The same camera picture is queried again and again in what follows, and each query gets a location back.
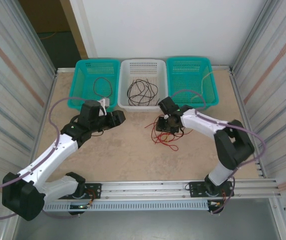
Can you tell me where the grey slotted cable duct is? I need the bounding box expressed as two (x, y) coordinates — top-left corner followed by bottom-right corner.
(44, 201), (210, 213)

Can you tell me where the white plastic basket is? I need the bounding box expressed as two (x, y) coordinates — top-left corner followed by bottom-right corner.
(117, 58), (169, 113)

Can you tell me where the wooden door frame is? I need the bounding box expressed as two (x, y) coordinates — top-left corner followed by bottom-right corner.
(59, 0), (90, 60)

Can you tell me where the brown board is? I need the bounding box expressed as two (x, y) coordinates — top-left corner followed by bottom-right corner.
(19, 0), (71, 34)

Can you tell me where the dark wire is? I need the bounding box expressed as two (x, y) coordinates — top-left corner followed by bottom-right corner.
(93, 76), (113, 98)

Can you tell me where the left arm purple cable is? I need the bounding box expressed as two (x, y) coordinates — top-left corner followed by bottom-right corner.
(0, 96), (103, 220)

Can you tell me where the right gripper thin black wire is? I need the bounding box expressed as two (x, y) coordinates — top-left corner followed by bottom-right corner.
(177, 126), (194, 137)

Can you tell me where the left gripper thin black wire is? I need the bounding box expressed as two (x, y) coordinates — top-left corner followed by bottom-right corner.
(90, 127), (106, 138)

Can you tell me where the red base wiring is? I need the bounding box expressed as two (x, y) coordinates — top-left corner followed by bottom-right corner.
(209, 189), (233, 208)
(85, 189), (101, 209)

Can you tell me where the gripper thin black wire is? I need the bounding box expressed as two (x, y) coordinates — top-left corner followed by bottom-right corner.
(90, 127), (106, 138)
(177, 126), (194, 137)

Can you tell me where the orange floor cable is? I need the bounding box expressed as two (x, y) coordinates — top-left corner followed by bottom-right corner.
(39, 31), (58, 41)

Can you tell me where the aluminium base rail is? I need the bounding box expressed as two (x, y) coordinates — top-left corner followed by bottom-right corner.
(44, 178), (283, 202)

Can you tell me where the teal plastic basket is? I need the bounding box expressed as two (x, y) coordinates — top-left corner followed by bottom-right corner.
(166, 56), (220, 112)
(67, 58), (122, 113)

